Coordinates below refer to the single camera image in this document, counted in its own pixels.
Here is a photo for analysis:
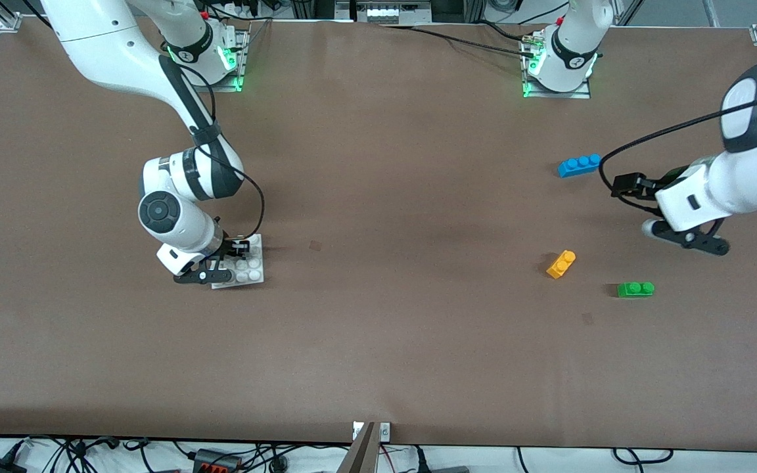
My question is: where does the white studded base plate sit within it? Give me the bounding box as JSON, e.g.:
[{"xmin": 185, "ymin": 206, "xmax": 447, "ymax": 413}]
[{"xmin": 211, "ymin": 233, "xmax": 265, "ymax": 289}]

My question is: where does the yellow two-stud block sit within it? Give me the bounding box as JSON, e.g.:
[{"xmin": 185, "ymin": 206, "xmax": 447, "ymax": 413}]
[{"xmin": 546, "ymin": 250, "xmax": 577, "ymax": 281}]

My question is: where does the blue three-stud block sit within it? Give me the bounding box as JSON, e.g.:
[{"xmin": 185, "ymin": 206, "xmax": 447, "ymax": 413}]
[{"xmin": 557, "ymin": 154, "xmax": 602, "ymax": 179}]

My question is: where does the black adapter with orange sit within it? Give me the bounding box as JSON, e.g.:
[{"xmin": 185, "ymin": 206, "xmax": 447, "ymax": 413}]
[{"xmin": 193, "ymin": 448, "xmax": 242, "ymax": 473}]

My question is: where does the black power adapter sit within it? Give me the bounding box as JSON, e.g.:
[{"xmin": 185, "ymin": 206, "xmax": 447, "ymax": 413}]
[{"xmin": 0, "ymin": 439, "xmax": 30, "ymax": 473}]

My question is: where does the black power plug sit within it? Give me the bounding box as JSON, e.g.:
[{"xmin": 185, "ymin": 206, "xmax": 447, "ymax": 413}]
[{"xmin": 413, "ymin": 445, "xmax": 471, "ymax": 473}]

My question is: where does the white power strip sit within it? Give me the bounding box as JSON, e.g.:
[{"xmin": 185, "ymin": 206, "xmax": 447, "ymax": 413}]
[{"xmin": 351, "ymin": 0, "xmax": 433, "ymax": 26}]

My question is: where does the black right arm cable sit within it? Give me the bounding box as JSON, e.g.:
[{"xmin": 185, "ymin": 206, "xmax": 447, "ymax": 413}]
[{"xmin": 168, "ymin": 59, "xmax": 266, "ymax": 244}]

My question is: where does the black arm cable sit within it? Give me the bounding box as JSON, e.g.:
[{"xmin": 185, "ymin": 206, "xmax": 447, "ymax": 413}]
[
  {"xmin": 599, "ymin": 89, "xmax": 757, "ymax": 217},
  {"xmin": 168, "ymin": 59, "xmax": 266, "ymax": 244}
]

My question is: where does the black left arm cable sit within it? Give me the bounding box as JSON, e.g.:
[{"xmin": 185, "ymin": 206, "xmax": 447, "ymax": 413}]
[{"xmin": 599, "ymin": 89, "xmax": 757, "ymax": 217}]

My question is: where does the small metal edge bracket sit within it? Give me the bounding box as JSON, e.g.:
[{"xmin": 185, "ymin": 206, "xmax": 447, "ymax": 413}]
[{"xmin": 352, "ymin": 422, "xmax": 392, "ymax": 441}]

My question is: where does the grey camera post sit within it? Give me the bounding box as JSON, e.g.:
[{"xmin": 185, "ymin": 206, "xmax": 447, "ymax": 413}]
[{"xmin": 336, "ymin": 422, "xmax": 377, "ymax": 473}]

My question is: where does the aluminium frame profile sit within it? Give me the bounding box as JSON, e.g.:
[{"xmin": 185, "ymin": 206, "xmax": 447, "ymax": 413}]
[{"xmin": 290, "ymin": 0, "xmax": 336, "ymax": 20}]

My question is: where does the black cable on table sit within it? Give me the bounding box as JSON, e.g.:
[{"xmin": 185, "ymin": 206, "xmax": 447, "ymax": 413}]
[{"xmin": 378, "ymin": 23, "xmax": 537, "ymax": 56}]

